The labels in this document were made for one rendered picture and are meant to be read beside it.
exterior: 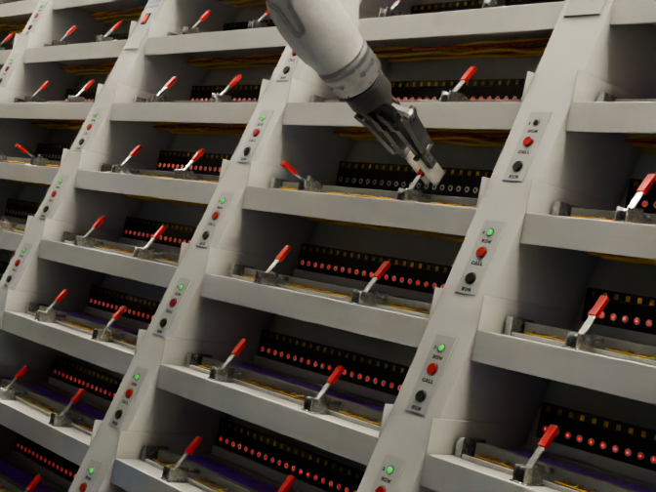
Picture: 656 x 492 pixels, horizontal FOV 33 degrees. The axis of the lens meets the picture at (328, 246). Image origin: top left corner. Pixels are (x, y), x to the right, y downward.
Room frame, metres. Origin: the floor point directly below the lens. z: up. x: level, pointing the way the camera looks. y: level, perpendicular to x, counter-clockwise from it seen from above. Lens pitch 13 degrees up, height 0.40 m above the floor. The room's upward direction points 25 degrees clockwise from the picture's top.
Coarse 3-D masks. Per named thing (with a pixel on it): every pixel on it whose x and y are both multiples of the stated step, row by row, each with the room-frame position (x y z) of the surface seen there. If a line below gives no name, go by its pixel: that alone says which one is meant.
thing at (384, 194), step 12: (324, 192) 2.01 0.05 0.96; (336, 192) 1.98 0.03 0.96; (348, 192) 1.96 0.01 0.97; (360, 192) 1.93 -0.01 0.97; (372, 192) 1.91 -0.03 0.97; (384, 192) 1.89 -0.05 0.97; (396, 192) 1.86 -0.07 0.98; (444, 204) 1.75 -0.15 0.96; (456, 204) 1.74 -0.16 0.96; (468, 204) 1.73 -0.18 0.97
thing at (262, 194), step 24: (264, 168) 2.10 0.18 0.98; (264, 192) 2.04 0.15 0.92; (288, 192) 1.98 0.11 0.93; (312, 192) 1.93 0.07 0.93; (480, 192) 1.61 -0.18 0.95; (312, 216) 1.93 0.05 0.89; (336, 216) 1.88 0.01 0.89; (360, 216) 1.83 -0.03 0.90; (384, 216) 1.78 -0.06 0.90; (408, 216) 1.73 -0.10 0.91; (432, 216) 1.69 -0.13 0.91; (456, 216) 1.65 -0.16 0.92; (456, 240) 1.82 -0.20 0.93
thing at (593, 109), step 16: (576, 80) 1.54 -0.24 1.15; (592, 80) 1.56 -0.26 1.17; (576, 96) 1.54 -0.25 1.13; (592, 96) 1.56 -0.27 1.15; (608, 96) 1.56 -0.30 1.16; (624, 96) 1.61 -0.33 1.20; (576, 112) 1.54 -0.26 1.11; (592, 112) 1.51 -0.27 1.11; (608, 112) 1.49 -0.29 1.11; (624, 112) 1.47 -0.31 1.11; (640, 112) 1.45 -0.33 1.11; (576, 128) 1.54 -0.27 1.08; (592, 128) 1.51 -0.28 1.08; (608, 128) 1.49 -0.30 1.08; (624, 128) 1.47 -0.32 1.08; (640, 128) 1.45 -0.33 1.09; (640, 144) 1.58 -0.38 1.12
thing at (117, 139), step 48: (192, 0) 2.68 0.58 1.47; (144, 48) 2.64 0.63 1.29; (96, 144) 2.64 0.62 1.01; (144, 144) 2.72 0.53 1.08; (48, 192) 2.70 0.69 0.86; (96, 192) 2.68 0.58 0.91; (0, 288) 2.69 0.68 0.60; (48, 288) 2.68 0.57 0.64; (0, 336) 2.65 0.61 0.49; (0, 432) 2.72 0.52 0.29
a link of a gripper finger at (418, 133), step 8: (416, 112) 1.66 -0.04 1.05; (408, 120) 1.65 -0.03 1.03; (416, 120) 1.67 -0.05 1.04; (408, 128) 1.67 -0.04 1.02; (416, 128) 1.67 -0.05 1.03; (424, 128) 1.69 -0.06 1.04; (416, 136) 1.68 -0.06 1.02; (424, 136) 1.69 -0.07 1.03; (416, 144) 1.70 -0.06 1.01; (424, 144) 1.70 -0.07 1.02; (424, 152) 1.71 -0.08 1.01
